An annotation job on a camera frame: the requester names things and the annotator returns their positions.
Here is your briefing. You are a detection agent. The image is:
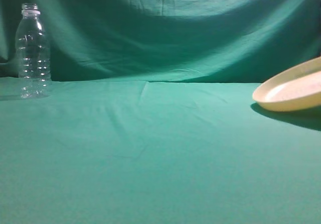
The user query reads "clear plastic bottle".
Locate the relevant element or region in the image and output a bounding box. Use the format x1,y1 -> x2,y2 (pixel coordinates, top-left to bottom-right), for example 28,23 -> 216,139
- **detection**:
15,3 -> 52,98

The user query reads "cream plastic plate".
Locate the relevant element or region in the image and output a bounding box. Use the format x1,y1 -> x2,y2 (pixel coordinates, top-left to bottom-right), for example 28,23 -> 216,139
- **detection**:
252,57 -> 320,112

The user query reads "green cloth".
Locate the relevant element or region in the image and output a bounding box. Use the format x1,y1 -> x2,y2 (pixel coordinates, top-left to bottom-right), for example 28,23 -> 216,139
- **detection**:
1,0 -> 320,223

